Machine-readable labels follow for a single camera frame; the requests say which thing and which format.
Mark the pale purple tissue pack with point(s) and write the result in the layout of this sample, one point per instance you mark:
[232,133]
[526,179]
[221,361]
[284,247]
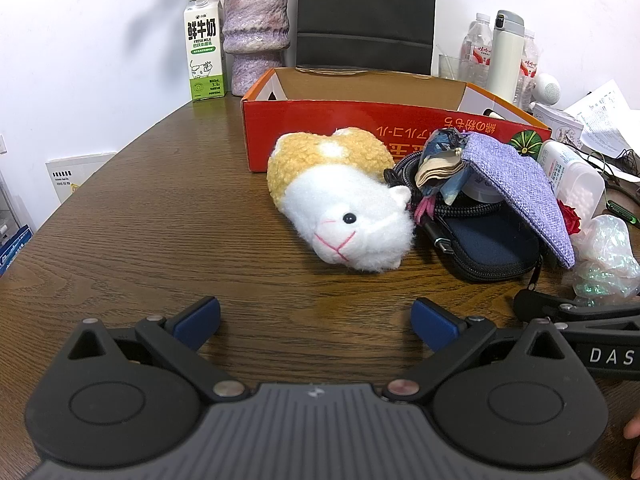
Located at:
[557,125]

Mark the red cardboard box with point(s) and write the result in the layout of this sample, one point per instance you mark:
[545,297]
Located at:
[320,120]

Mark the person's right hand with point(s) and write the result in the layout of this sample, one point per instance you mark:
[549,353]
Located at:
[634,430]

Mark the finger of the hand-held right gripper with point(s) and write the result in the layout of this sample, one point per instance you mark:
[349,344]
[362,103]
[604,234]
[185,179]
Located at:
[540,307]

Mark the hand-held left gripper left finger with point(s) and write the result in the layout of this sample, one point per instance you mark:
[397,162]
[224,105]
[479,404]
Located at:
[197,322]

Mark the black paper bag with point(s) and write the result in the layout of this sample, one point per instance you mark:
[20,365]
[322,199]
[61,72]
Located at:
[365,10]

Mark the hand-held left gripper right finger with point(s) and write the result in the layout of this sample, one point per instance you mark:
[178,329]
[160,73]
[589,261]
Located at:
[432,327]

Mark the red fabric rose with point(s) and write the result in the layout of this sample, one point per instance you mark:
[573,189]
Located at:
[570,217]

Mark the clear drinking glass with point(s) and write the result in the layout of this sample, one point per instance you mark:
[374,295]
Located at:
[450,67]

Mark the white sign board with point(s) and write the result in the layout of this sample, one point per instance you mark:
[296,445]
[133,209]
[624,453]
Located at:
[75,175]

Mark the brown wooden desk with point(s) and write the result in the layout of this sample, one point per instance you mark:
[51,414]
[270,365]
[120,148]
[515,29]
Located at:
[150,240]

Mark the white round object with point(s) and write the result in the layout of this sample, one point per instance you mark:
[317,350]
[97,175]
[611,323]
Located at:
[480,192]

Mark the white round speaker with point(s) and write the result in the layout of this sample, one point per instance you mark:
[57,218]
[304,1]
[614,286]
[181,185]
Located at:
[547,89]

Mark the printed paper sheet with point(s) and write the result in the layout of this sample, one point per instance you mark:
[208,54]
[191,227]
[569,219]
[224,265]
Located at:
[612,140]
[607,102]

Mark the white thermos bottle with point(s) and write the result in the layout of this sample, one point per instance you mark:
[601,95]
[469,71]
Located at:
[505,60]

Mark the purple textured vase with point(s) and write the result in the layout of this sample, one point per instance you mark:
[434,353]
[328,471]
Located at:
[255,35]

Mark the iridescent plastic wrap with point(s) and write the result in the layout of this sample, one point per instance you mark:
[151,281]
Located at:
[605,250]

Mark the green and black neckband earphones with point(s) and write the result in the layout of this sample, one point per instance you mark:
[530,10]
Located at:
[622,212]

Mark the blue patterned fabric pouch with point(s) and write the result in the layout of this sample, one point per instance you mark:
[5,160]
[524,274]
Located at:
[440,152]

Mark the clear plastic jar white beads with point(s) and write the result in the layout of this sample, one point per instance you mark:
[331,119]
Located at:
[575,180]

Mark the clear water bottle red label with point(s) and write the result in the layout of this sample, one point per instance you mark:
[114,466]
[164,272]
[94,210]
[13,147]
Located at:
[530,67]
[477,45]

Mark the green and white milk carton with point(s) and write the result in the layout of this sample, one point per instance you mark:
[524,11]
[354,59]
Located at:
[205,60]

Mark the yellow and white plush toy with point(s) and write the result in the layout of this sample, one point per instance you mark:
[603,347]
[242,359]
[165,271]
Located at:
[325,170]

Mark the blue cardboard carton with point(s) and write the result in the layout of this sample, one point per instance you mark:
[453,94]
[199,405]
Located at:
[15,250]

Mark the purple woven pouch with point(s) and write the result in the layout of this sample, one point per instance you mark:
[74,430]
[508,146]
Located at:
[515,180]

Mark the navy zipper pouch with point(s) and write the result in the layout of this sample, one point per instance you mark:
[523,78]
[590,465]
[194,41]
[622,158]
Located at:
[490,245]

